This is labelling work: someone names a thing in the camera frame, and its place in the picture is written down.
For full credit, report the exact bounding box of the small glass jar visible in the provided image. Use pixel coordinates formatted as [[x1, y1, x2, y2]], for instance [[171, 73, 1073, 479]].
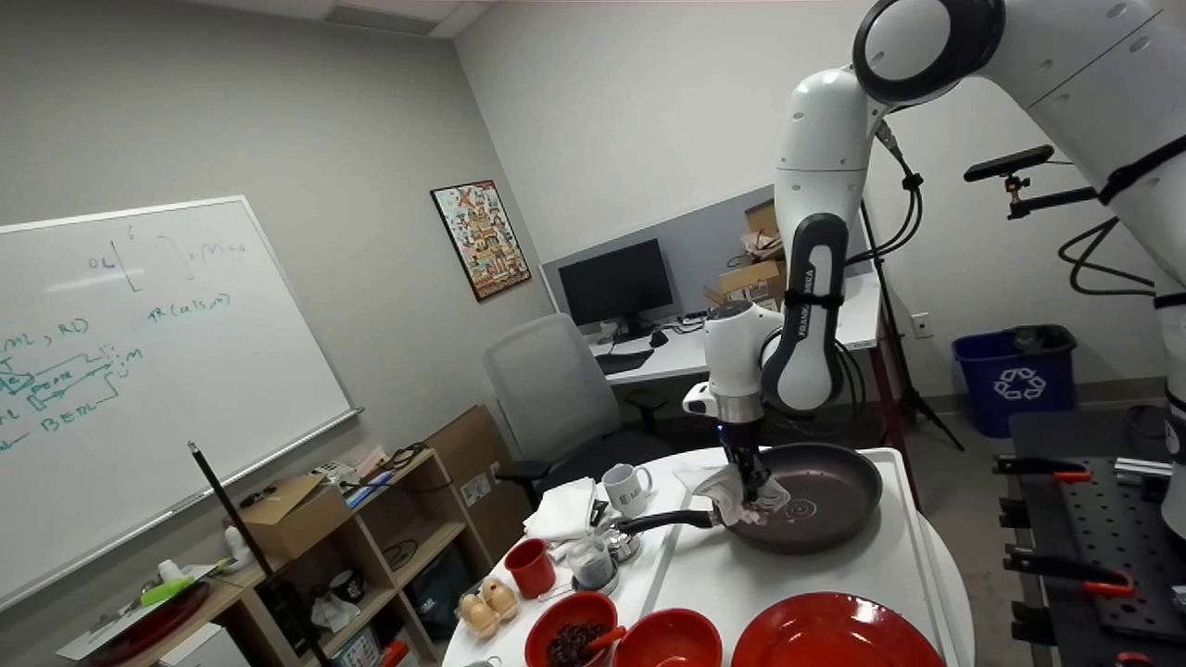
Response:
[[591, 514, 644, 566]]

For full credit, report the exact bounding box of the blue recycling bin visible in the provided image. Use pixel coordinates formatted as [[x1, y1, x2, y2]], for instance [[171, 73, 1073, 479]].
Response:
[[948, 322, 1077, 440]]

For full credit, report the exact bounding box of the red mug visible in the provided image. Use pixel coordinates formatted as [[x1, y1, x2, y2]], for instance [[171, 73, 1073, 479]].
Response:
[[499, 538, 564, 605]]

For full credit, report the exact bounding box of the black keyboard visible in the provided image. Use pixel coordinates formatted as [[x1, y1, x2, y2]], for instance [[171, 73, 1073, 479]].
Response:
[[591, 349, 654, 377]]

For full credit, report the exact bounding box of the black robot workbench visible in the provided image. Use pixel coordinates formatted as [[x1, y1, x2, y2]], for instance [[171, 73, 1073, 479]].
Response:
[[1005, 403, 1186, 650]]

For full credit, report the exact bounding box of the black computer monitor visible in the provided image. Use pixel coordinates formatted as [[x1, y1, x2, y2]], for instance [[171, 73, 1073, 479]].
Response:
[[555, 239, 676, 340]]

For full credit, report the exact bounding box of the empty red bowl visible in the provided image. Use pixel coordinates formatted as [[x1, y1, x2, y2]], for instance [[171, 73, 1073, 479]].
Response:
[[612, 610, 731, 667]]

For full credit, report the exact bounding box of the white office desk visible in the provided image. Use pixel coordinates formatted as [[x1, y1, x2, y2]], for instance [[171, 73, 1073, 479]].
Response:
[[587, 265, 890, 453]]

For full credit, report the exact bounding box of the bread roll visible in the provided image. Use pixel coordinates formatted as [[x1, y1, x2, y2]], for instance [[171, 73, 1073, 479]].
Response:
[[455, 591, 499, 643], [481, 575, 523, 622]]

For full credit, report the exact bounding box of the cardboard box with open flaps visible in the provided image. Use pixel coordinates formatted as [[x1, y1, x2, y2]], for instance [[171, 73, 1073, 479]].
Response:
[[238, 470, 360, 566]]

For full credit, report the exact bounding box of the wall whiteboard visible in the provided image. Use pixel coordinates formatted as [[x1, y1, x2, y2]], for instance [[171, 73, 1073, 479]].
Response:
[[0, 192, 361, 614]]

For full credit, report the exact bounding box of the large red plate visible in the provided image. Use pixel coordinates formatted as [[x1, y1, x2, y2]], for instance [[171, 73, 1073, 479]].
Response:
[[725, 591, 948, 667]]

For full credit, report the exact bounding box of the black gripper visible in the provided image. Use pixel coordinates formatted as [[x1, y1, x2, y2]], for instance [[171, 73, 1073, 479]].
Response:
[[716, 416, 773, 512]]

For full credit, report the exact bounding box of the small steel cup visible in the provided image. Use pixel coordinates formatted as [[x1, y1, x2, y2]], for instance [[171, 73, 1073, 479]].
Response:
[[564, 543, 620, 598]]

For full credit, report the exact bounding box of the dark red dish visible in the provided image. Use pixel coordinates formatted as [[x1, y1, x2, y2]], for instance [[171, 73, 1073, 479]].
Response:
[[90, 579, 213, 667]]

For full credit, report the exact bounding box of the black tripod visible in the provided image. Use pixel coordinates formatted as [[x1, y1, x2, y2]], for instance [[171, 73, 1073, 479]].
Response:
[[853, 120, 965, 458]]

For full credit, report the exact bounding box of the black clamp with orange handle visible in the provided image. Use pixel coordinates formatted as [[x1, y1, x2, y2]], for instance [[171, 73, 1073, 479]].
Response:
[[999, 543, 1142, 605], [990, 453, 1096, 490]]

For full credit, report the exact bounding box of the black frying pan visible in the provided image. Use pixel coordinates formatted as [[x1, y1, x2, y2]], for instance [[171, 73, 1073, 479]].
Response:
[[613, 439, 886, 558]]

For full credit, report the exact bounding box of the white towel with red stripes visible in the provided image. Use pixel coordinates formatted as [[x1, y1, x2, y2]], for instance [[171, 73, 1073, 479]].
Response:
[[710, 470, 796, 532]]

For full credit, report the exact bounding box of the red bowl with food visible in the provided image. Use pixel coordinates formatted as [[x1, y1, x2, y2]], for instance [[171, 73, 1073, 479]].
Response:
[[523, 591, 626, 667]]

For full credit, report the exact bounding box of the thin black stick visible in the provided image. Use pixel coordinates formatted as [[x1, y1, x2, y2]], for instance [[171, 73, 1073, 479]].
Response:
[[186, 439, 327, 667]]

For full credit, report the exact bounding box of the white square tray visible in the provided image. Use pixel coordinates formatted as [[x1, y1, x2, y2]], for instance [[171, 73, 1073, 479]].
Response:
[[612, 444, 963, 667]]

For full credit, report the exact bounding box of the round white table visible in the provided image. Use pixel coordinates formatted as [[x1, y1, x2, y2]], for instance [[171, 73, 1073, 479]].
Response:
[[438, 440, 980, 667]]

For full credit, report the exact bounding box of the white cloth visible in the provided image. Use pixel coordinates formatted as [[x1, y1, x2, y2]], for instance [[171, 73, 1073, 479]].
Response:
[[523, 474, 612, 545]]

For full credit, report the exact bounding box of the black camera on boom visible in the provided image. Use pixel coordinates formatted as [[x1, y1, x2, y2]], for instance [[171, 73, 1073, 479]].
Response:
[[961, 141, 1115, 225]]

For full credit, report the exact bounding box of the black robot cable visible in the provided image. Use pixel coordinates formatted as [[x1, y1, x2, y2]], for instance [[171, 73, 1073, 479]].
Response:
[[1051, 216, 1162, 304]]

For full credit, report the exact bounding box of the grey desk divider panel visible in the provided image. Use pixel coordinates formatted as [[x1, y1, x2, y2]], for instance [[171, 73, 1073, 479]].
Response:
[[542, 183, 780, 328]]

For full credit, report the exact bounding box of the small cardboard box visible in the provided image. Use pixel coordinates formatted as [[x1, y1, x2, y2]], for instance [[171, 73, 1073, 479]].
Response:
[[706, 258, 789, 307]]

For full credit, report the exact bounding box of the wooden shelf unit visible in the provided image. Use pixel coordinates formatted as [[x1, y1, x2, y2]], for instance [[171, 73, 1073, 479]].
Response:
[[55, 444, 499, 667]]

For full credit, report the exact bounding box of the grey office chair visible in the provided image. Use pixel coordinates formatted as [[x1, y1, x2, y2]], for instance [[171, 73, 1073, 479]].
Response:
[[481, 312, 636, 500]]

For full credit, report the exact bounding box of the white mug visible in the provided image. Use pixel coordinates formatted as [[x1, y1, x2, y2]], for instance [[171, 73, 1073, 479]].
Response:
[[599, 459, 654, 522]]

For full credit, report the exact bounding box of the framed colourful poster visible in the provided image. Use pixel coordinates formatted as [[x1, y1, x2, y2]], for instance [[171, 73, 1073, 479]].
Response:
[[424, 178, 536, 307]]

